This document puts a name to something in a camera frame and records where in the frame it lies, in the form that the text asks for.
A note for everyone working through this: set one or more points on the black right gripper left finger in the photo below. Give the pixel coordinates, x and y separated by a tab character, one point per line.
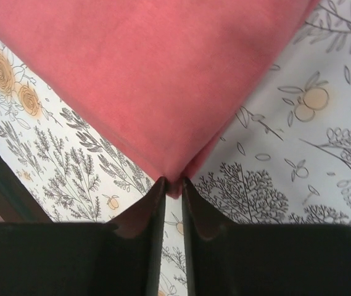
119	257

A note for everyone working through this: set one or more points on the floral patterned table mat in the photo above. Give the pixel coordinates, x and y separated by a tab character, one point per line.
285	157

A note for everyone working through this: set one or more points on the pink t shirt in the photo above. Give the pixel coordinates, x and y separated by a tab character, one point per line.
161	80

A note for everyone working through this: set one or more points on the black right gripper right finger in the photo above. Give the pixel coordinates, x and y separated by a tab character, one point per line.
227	258

